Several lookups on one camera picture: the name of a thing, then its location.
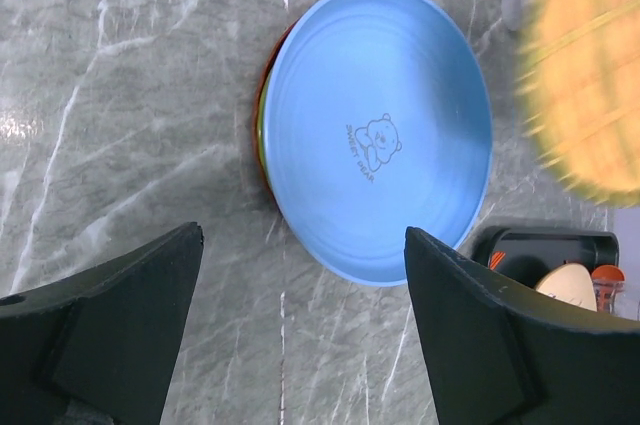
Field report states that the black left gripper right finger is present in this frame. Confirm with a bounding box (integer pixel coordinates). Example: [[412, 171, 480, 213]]
[[405, 227, 639, 424]]

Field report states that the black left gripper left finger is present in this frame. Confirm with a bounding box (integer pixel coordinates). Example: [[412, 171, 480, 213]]
[[1, 222, 204, 424]]

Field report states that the blue plate with bamboo mat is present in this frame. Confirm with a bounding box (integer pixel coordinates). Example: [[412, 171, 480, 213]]
[[264, 0, 493, 287]]

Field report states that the round bamboo mat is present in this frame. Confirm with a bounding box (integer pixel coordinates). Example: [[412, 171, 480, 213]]
[[515, 0, 639, 208]]

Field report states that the lime green plate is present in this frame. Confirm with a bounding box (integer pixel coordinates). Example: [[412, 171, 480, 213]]
[[257, 71, 271, 187]]

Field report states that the red scalloped plate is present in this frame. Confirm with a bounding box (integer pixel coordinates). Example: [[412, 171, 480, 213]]
[[251, 21, 297, 202]]

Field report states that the orange plastic fork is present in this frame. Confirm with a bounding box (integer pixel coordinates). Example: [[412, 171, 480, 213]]
[[488, 251, 506, 270]]

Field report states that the black tray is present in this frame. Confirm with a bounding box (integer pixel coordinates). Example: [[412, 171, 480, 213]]
[[472, 226, 619, 286]]

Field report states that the beige bird plate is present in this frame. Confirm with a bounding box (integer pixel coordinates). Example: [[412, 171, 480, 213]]
[[535, 263, 597, 312]]

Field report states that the clear glass cup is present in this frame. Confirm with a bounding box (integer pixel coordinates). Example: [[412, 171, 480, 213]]
[[594, 281, 639, 321]]

